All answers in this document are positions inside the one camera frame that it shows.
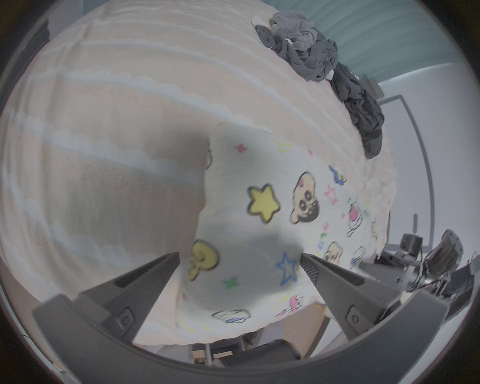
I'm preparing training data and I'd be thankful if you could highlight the pile of clothes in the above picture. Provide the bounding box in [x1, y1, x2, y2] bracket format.
[255, 10, 338, 82]

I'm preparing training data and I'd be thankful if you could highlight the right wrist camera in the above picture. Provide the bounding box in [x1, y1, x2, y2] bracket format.
[400, 233, 424, 257]

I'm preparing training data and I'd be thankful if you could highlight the blue-green curtain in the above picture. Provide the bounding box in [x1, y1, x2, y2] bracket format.
[275, 0, 466, 81]

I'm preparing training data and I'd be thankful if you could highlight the bed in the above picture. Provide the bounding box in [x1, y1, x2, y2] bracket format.
[0, 0, 437, 346]

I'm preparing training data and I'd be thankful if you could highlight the black garment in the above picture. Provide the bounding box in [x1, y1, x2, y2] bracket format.
[330, 62, 385, 160]

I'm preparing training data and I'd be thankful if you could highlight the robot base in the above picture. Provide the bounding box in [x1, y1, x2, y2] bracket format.
[189, 335, 302, 370]

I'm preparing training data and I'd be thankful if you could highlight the white printed pyjama top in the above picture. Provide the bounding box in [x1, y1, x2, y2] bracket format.
[176, 125, 392, 338]

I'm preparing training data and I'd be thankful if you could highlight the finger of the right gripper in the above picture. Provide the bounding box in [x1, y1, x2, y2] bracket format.
[358, 262, 404, 290]

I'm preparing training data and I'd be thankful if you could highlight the grey bedside table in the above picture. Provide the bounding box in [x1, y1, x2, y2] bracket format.
[360, 77, 383, 96]

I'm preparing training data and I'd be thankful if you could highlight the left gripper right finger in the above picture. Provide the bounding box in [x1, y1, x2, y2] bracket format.
[300, 253, 402, 342]

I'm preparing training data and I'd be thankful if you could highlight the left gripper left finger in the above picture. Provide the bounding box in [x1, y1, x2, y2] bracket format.
[77, 252, 181, 344]

